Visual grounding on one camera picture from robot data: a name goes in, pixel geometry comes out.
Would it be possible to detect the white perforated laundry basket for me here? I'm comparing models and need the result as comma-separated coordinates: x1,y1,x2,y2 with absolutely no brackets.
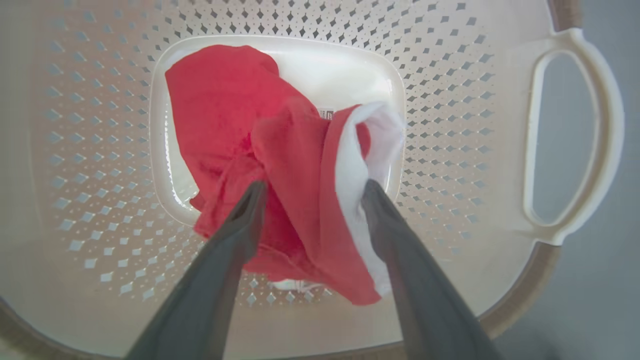
0,0,626,360

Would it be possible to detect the red and white garment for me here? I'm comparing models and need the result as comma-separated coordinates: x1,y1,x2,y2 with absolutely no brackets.
164,44,405,306

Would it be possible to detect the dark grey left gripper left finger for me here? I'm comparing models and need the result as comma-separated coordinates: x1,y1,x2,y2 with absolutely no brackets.
124,180,269,360

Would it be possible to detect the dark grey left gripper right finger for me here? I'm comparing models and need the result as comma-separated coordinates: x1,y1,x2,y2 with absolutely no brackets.
361,179,502,360

